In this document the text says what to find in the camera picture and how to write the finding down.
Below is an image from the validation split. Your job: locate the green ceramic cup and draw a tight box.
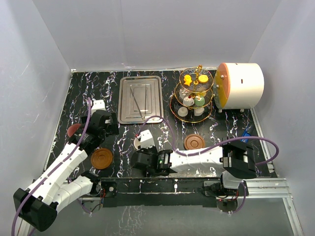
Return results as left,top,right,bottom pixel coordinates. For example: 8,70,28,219
133,138,141,150

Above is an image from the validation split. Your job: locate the pink patterned mug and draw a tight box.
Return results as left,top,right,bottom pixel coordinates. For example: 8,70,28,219
67,123,82,138

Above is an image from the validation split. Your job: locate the brown wooden coaster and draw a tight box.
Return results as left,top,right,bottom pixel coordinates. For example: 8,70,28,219
184,134,205,150
91,148,113,170

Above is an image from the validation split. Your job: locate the silver metal tray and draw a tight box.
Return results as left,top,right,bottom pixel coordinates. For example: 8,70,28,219
118,76,163,124

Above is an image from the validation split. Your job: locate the white cream puff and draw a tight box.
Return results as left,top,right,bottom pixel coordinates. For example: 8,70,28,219
194,107,204,117

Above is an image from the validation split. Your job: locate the white rectangular cream cake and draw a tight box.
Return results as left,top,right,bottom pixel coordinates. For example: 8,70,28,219
179,88,189,99

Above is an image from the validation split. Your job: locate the green dome cake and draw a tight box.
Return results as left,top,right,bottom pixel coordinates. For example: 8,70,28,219
194,96,205,107

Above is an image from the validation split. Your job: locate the orange fish-shaped cookie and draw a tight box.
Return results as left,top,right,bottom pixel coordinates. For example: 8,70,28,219
184,74,192,86

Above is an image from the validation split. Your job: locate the round orange biscuit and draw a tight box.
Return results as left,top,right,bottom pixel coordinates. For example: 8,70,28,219
198,74,209,83

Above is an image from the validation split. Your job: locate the white sprinkle cherry cake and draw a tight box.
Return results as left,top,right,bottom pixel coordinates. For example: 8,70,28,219
183,96,194,107

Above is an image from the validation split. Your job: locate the yellow dome cake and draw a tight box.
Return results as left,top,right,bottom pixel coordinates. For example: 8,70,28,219
199,92,207,97

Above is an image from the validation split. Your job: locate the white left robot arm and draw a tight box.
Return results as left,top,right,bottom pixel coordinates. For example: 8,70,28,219
11,99,119,235

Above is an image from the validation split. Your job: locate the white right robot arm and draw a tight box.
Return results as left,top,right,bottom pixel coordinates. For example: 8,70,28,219
131,141,257,195

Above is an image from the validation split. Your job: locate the three-tier glass cake stand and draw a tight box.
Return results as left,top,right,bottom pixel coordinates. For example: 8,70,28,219
169,65,214,123

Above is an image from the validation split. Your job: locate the blue clip object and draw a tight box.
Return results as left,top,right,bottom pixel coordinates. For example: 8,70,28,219
241,124,254,143

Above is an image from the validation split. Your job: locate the white cylindrical container orange lid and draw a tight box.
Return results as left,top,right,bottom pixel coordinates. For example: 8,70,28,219
213,62,264,110

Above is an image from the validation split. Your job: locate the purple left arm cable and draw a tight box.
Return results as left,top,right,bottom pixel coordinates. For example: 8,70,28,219
11,97,99,236

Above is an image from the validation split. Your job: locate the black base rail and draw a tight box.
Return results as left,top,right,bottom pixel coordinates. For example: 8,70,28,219
73,178,249,208

